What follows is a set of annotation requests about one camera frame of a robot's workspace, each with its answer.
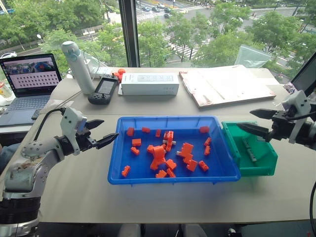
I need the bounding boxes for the black monitor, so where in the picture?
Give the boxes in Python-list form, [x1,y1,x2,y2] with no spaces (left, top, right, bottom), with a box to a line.
[290,51,316,97]

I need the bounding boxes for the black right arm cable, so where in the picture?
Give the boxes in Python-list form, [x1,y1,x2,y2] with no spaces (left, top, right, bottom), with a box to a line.
[286,103,316,122]

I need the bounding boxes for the white power strip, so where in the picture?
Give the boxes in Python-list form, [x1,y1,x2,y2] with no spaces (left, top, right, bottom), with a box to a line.
[89,66,117,79]

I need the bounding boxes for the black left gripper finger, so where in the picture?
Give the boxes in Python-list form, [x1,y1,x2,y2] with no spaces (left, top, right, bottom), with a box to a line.
[95,133,120,150]
[85,119,105,129]

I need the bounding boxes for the black handheld controller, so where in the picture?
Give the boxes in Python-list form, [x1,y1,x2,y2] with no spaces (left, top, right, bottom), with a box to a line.
[87,72,119,106]

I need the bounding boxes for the orange plastic bracket part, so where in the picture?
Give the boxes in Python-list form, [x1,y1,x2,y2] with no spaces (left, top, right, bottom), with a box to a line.
[150,145,167,171]

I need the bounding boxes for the clear glass jar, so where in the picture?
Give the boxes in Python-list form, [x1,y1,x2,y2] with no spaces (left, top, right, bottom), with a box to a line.
[0,80,13,105]

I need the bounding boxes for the dark window frame post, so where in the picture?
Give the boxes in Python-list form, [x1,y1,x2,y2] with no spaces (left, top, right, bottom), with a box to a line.
[118,0,141,68]

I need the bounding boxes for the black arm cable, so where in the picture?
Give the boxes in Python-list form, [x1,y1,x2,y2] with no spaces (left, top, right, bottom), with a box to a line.
[286,103,316,122]
[33,108,66,142]

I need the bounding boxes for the orange plastic connector part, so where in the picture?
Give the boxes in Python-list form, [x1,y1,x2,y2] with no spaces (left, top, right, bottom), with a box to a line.
[180,142,195,164]

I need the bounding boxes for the open grey laptop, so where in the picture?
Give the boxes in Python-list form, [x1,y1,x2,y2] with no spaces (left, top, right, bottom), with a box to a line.
[0,53,63,128]

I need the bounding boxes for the flat brown board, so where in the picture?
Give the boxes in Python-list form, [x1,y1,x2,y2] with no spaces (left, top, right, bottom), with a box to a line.
[178,65,277,110]

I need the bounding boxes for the orange printed parts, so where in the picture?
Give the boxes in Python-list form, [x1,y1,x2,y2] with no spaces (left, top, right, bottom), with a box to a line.
[114,68,127,82]

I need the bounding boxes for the blue denim fabric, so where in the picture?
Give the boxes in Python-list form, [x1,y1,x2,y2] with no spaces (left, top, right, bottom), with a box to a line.
[0,143,21,175]

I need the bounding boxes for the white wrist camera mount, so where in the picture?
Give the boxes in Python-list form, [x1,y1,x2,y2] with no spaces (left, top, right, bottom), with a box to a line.
[282,90,312,144]
[60,107,87,156]

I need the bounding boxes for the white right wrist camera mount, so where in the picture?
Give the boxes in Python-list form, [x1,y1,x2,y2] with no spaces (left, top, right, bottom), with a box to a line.
[282,90,312,144]

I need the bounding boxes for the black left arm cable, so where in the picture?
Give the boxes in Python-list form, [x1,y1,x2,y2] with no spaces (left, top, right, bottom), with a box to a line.
[33,108,66,142]

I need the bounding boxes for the red plastic building brick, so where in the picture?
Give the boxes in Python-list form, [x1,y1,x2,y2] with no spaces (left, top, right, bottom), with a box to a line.
[162,130,174,152]

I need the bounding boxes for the blue plastic tray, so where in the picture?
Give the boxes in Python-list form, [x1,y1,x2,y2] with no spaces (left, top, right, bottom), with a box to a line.
[107,116,241,186]

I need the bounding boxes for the green plastic bin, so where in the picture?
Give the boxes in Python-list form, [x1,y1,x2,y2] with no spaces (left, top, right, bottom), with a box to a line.
[221,120,278,177]

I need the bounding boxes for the small purple patterned bag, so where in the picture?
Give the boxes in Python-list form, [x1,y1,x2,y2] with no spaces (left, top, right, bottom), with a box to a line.
[282,83,296,95]

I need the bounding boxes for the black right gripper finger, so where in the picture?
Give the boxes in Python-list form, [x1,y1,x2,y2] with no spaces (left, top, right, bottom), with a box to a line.
[236,122,273,143]
[249,109,276,120]

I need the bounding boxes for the white water bottle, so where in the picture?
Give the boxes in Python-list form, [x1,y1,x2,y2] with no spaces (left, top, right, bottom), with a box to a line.
[61,40,96,95]

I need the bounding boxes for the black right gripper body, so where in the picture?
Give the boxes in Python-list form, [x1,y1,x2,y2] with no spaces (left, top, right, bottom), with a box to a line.
[270,111,297,141]

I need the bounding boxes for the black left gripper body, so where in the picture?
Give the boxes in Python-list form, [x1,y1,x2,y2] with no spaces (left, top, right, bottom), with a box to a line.
[75,124,98,152]

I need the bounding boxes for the white cardboard box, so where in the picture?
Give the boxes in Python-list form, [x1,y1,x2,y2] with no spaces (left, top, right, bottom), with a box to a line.
[118,72,180,97]

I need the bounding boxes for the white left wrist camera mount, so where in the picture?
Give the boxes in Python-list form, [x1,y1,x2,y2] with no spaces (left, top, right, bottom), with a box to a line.
[60,107,87,156]

